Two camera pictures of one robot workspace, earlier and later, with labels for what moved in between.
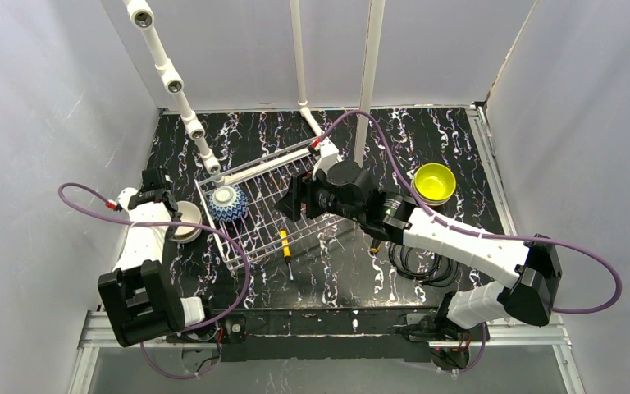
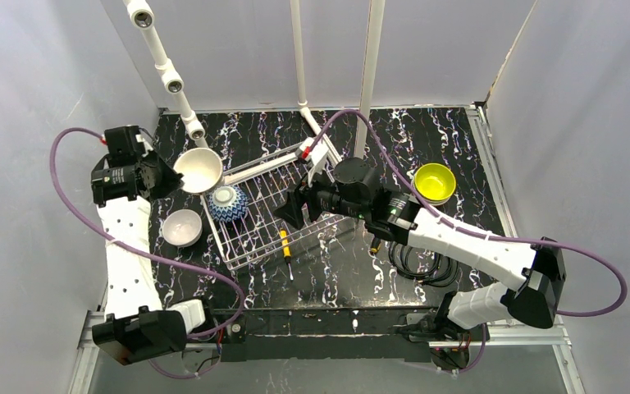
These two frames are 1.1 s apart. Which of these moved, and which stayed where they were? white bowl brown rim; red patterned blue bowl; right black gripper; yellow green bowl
Moved: white bowl brown rim
Stayed: red patterned blue bowl; right black gripper; yellow green bowl
